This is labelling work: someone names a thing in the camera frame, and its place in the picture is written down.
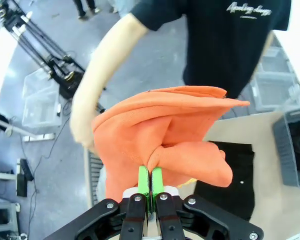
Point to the orange printed T-shirt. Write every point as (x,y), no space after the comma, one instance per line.
(145,132)

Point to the person in black T-shirt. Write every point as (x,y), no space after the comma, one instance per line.
(220,45)

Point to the grey plastic lattice basket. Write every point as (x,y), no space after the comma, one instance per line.
(282,150)
(92,175)

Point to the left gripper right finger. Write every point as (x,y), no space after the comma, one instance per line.
(168,215)

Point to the black garment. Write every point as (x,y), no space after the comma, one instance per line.
(230,180)

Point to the light grey garment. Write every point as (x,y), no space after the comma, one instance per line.
(101,185)

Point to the clear plastic storage bin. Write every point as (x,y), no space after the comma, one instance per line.
(272,92)
(40,105)

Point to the person's right hand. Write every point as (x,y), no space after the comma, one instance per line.
(86,143)

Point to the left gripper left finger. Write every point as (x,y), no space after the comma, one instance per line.
(133,215)

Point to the black camera tripod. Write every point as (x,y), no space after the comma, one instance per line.
(47,60)

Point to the person's right forearm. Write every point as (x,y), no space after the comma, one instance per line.
(92,90)

